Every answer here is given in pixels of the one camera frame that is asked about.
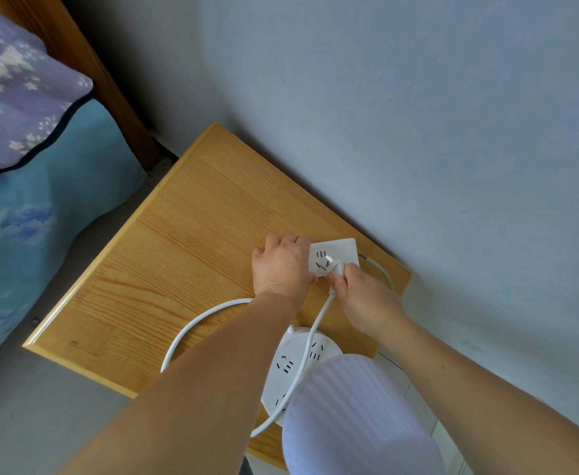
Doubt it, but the wooden bed headboard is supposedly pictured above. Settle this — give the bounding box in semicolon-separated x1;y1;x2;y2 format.
0;0;164;172

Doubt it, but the power strip cable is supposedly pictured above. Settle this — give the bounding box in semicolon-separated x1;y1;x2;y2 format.
357;253;395;290

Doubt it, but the wooden nightstand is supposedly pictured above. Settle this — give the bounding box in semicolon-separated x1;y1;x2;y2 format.
22;121;413;472

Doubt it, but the person's left hand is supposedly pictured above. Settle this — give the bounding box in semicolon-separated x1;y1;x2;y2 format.
251;233;318;310

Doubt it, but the person's right forearm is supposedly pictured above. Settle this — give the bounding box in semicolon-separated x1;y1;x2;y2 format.
376;313;579;475

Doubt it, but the person's right hand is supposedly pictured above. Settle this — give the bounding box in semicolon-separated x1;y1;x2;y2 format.
328;263;409;342

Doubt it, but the blue floral bed sheet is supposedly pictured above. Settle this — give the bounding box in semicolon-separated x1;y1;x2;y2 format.
0;98;148;377

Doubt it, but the person's left forearm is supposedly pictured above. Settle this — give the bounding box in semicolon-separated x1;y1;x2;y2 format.
61;289;300;475

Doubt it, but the white power strip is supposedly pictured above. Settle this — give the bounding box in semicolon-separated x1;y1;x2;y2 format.
308;237;361;278

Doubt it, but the purple floral pillow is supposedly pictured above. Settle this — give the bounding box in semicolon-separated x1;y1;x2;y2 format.
0;0;96;227

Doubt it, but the white lamp cord with plug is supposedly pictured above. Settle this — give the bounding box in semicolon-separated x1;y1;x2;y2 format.
160;258;346;439

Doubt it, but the white table lamp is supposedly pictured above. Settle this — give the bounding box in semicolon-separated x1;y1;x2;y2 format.
260;327;446;475

